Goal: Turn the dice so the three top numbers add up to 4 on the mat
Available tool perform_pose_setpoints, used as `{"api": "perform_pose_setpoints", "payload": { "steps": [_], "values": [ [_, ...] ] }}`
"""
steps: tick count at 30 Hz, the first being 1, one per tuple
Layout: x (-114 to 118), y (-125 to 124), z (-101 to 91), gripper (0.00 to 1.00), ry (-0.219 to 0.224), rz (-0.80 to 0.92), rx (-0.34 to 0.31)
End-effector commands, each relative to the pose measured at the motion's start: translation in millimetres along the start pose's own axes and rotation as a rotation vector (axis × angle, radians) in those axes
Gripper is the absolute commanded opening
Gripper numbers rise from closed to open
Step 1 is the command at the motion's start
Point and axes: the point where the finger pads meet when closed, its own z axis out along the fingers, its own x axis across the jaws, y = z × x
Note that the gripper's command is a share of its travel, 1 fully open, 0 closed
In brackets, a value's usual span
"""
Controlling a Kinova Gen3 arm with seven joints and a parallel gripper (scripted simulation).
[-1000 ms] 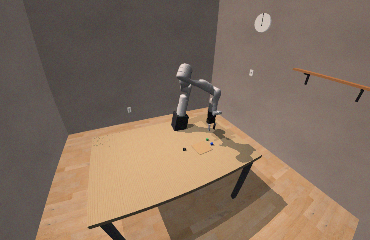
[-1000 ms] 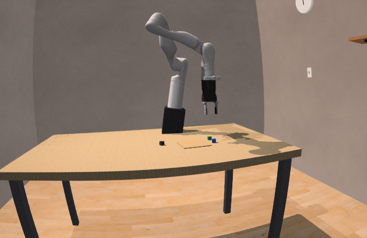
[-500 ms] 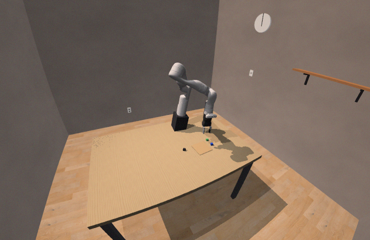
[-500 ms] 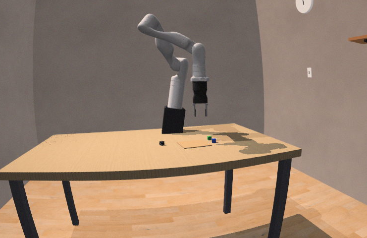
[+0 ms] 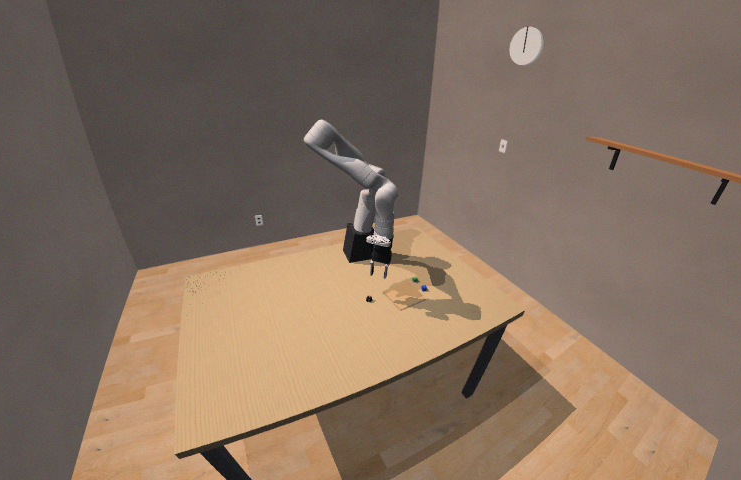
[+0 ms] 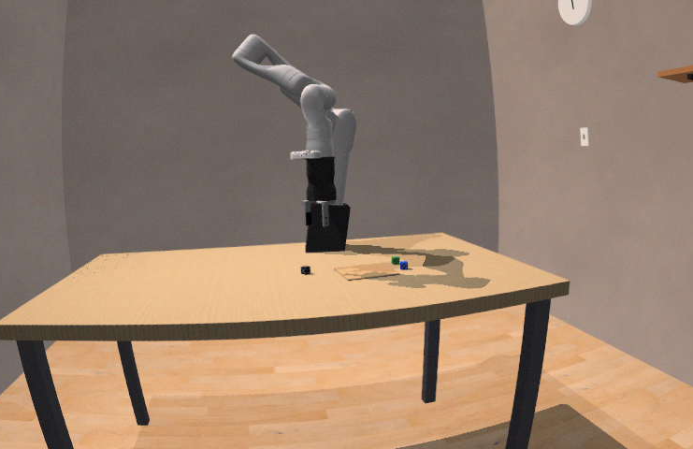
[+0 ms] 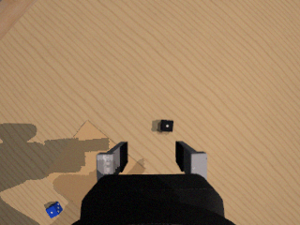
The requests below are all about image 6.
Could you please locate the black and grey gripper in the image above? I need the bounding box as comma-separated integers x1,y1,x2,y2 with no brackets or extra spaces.
291,138,337,227

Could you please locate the tan square mat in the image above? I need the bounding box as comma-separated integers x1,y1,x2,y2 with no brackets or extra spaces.
334,263,399,281

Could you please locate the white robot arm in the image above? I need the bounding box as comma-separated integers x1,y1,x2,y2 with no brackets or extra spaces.
233,35,356,206

